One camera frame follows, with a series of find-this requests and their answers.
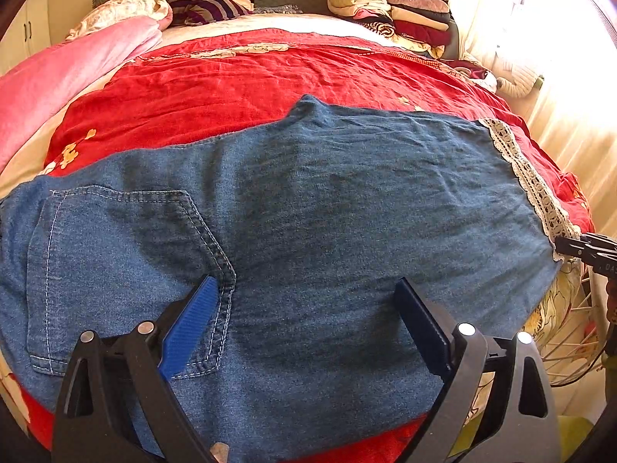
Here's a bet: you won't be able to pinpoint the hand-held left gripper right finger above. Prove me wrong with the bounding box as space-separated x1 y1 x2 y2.
394 277 562 463

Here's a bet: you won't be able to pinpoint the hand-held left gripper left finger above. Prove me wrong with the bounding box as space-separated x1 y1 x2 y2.
52 275 217 463

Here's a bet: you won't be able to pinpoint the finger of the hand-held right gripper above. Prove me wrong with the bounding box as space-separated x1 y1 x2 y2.
581 233 617 252
554 237 617 264

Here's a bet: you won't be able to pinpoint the blue denim pants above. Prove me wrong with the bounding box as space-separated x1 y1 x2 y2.
0 95 582 463

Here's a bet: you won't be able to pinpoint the cream curtain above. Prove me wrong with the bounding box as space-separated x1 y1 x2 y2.
448 0 617 237

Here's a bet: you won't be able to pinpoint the green cloth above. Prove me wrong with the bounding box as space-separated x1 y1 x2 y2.
453 415 593 463

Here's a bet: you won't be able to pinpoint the maroon garment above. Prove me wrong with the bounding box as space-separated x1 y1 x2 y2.
443 58 497 90

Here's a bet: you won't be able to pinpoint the red and cream floral quilt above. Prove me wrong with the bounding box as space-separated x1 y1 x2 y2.
0 12 596 463

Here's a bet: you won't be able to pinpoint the pink velvet blanket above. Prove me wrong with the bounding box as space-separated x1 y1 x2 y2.
0 15 162 172

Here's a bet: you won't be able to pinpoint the pile of folded clothes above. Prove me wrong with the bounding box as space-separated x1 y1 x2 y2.
328 0 459 59

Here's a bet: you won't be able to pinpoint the purple striped pillow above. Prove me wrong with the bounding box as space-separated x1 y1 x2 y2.
169 0 254 27

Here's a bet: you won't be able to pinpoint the cream floral satin quilt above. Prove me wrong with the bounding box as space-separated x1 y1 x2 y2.
65 0 173 42

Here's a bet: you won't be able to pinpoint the cream wardrobe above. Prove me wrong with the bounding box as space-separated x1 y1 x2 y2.
0 0 51 78

